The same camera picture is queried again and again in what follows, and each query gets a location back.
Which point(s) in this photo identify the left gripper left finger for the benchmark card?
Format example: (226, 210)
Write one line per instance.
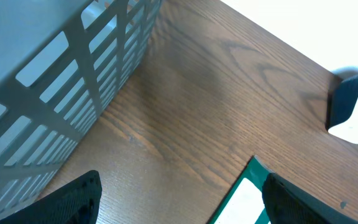
(76, 202)

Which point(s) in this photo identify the grey plastic mesh basket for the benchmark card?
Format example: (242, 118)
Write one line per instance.
(61, 63)

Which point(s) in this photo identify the green white pouch packet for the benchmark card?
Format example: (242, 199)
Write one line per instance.
(244, 203)

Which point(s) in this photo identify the white barcode scanner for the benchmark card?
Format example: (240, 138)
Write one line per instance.
(343, 119)

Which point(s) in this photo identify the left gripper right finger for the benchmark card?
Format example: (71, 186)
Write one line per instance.
(285, 203)

